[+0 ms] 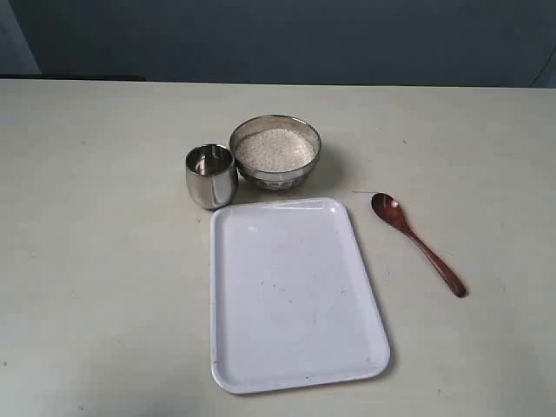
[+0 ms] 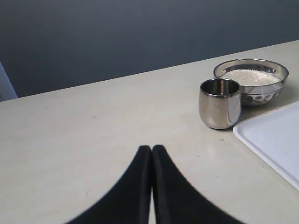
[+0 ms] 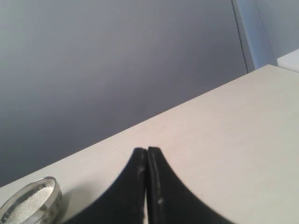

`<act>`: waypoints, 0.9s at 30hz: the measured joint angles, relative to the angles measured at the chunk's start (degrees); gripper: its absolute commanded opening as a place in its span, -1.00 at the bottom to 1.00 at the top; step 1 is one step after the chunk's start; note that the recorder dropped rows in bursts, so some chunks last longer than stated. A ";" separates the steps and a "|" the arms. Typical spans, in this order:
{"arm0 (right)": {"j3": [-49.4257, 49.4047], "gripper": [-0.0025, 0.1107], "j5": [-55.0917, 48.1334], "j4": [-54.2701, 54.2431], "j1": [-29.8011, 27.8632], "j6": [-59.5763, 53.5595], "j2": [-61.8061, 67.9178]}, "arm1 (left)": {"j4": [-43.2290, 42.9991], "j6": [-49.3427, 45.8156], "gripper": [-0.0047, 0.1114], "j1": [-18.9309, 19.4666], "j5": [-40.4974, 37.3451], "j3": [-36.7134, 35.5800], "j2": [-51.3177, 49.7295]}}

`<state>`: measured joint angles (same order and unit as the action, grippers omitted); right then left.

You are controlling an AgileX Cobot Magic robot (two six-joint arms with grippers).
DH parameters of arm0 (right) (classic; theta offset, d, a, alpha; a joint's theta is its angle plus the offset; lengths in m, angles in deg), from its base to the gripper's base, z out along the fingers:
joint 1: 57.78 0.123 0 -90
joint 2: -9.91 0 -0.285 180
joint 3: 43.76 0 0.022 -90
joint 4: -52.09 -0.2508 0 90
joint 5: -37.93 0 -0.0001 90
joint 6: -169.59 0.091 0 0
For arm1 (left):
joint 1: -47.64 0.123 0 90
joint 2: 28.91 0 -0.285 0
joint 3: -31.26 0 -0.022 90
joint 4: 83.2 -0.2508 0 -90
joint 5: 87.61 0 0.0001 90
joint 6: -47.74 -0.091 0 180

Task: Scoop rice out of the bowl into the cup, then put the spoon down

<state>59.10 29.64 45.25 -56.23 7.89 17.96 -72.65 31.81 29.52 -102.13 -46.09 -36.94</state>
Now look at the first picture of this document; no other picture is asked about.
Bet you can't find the white rectangular plastic tray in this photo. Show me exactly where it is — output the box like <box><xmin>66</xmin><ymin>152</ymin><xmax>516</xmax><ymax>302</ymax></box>
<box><xmin>209</xmin><ymin>197</ymin><xmax>391</xmax><ymax>394</ymax></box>

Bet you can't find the steel bowl with rice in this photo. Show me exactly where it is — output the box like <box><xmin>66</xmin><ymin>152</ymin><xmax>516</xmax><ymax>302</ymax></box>
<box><xmin>229</xmin><ymin>115</ymin><xmax>322</xmax><ymax>190</ymax></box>

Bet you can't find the small steel cup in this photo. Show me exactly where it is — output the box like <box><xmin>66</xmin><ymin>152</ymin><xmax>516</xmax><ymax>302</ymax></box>
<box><xmin>185</xmin><ymin>144</ymin><xmax>238</xmax><ymax>210</ymax></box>

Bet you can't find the brown wooden spoon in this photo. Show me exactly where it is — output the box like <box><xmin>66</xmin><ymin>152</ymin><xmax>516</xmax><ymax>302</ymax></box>
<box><xmin>371</xmin><ymin>193</ymin><xmax>467</xmax><ymax>298</ymax></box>

